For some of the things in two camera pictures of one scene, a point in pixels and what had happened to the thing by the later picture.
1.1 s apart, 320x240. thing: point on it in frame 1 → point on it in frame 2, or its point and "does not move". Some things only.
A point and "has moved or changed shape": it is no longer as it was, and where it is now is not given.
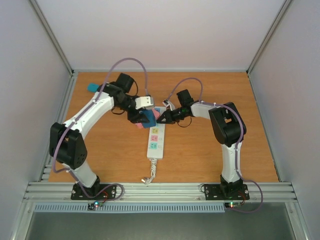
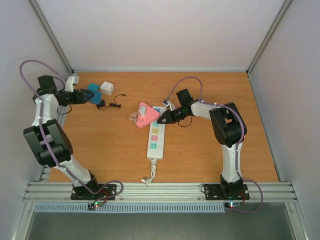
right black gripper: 170,118 does not move
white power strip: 156,139 does not move
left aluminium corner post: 52,36 does not move
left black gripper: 135,117 → 81,100
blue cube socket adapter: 151,117 has moved or changed shape
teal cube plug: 92,87 does not move
